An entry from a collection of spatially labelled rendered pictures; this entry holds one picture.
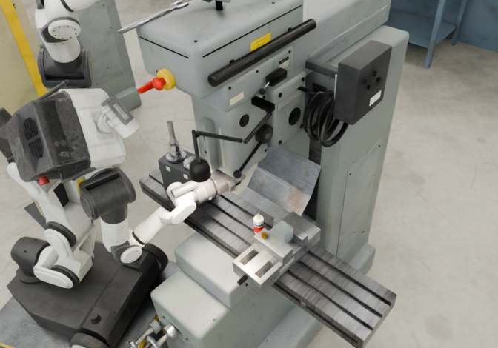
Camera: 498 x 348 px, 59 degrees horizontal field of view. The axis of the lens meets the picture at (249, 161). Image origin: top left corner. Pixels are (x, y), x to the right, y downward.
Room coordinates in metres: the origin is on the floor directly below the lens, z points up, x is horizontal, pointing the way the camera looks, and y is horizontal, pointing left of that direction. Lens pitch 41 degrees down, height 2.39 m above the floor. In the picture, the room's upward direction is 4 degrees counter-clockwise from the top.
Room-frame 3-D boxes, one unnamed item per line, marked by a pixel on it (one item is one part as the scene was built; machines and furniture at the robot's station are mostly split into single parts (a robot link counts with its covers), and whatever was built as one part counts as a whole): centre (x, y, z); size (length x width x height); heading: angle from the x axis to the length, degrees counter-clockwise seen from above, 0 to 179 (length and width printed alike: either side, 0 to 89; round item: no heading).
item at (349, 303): (1.23, 0.02, 0.91); 1.24 x 0.23 x 0.08; 46
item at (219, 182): (1.22, 0.14, 1.23); 0.13 x 0.12 x 0.10; 31
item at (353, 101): (1.25, -0.39, 1.62); 0.20 x 0.09 x 0.21; 136
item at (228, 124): (1.27, 0.05, 1.47); 0.21 x 0.19 x 0.32; 46
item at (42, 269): (1.32, 0.91, 0.68); 0.21 x 0.20 x 0.13; 68
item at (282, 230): (1.10, -0.11, 1.07); 0.06 x 0.05 x 0.06; 43
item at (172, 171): (1.48, 0.28, 1.05); 0.22 x 0.12 x 0.20; 54
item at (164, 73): (1.11, 0.22, 1.76); 0.06 x 0.02 x 0.06; 46
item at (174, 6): (1.23, 0.24, 1.89); 0.24 x 0.04 x 0.01; 139
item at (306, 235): (1.08, -0.09, 1.01); 0.35 x 0.15 x 0.11; 133
